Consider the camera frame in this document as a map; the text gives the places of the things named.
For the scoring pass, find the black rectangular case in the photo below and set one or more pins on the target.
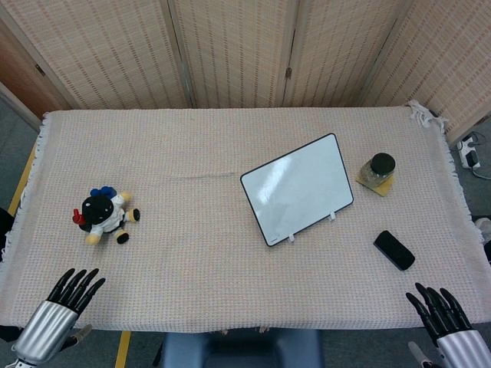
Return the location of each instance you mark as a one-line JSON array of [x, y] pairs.
[[394, 250]]

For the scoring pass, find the bamboo folding screen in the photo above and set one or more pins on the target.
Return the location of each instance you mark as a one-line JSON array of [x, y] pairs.
[[245, 50]]

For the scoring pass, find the glass jar black lid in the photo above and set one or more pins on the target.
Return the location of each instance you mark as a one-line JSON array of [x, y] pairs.
[[377, 168]]

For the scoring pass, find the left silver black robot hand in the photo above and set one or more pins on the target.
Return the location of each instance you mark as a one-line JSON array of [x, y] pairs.
[[46, 329]]

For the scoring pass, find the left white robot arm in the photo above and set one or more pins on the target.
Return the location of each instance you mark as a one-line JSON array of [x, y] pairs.
[[7, 362]]

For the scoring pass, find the beige woven tablecloth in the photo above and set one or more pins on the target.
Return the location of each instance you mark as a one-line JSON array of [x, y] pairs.
[[238, 218]]

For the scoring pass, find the small whiteboard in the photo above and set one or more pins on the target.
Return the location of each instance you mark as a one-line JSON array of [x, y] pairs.
[[297, 188]]

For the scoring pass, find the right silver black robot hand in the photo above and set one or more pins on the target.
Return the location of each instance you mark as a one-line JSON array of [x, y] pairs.
[[449, 326]]

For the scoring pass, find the black white plush toy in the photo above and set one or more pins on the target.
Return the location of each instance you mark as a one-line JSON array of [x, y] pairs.
[[101, 214]]

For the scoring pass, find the white power strip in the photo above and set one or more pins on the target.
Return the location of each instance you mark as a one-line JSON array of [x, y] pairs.
[[468, 153]]

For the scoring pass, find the yellow square coaster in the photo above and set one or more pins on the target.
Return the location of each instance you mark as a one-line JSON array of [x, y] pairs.
[[379, 187]]

